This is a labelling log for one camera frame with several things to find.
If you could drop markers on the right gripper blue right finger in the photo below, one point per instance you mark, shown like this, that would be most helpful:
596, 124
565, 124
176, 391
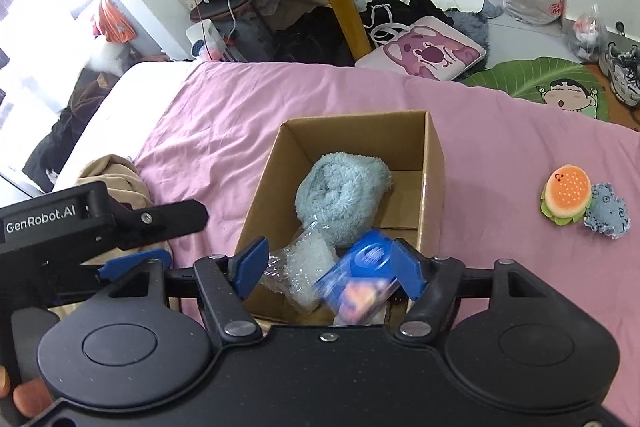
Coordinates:
432, 285

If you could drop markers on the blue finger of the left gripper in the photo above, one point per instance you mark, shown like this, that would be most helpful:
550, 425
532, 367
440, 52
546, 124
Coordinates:
112, 269

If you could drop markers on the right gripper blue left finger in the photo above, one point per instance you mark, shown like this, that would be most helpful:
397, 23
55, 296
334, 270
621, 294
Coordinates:
223, 285

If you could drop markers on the clear bag white filling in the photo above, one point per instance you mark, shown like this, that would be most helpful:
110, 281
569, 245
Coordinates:
294, 270

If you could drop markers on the blue tissue packet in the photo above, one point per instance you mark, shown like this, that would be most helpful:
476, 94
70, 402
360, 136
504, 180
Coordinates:
360, 283

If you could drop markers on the fluffy light blue towel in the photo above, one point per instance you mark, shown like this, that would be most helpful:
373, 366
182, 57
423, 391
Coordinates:
342, 191

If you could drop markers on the hamburger plush toy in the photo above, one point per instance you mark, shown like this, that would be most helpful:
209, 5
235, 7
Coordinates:
566, 196

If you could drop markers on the blue grey plush toy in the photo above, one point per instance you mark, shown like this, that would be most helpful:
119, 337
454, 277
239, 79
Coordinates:
607, 213

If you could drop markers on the person's left hand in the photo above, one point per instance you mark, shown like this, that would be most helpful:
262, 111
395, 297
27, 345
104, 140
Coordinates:
30, 399

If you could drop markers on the tan blanket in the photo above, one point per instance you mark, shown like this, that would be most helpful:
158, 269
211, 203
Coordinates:
124, 184

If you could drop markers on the open cardboard box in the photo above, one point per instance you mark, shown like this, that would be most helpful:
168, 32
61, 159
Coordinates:
406, 141

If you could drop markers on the orange garment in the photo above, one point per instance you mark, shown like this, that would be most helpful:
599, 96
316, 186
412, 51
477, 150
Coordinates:
110, 23

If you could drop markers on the pink bear cushion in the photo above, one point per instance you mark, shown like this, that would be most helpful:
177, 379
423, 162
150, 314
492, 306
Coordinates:
428, 49

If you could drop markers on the white appliance on floor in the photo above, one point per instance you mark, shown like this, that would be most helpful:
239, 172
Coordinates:
206, 42

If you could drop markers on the green leaf cartoon rug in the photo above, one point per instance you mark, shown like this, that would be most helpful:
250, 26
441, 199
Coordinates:
547, 80

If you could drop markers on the grey fluffy mat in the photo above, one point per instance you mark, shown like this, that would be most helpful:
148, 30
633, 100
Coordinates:
476, 27

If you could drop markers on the black clothes pile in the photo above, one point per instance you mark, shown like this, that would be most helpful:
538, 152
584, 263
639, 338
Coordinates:
383, 20

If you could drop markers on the grey sneaker left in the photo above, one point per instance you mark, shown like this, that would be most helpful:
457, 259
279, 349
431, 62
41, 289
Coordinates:
622, 70

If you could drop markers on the small clear plastic bag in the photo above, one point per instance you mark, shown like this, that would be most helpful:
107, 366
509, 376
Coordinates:
588, 36

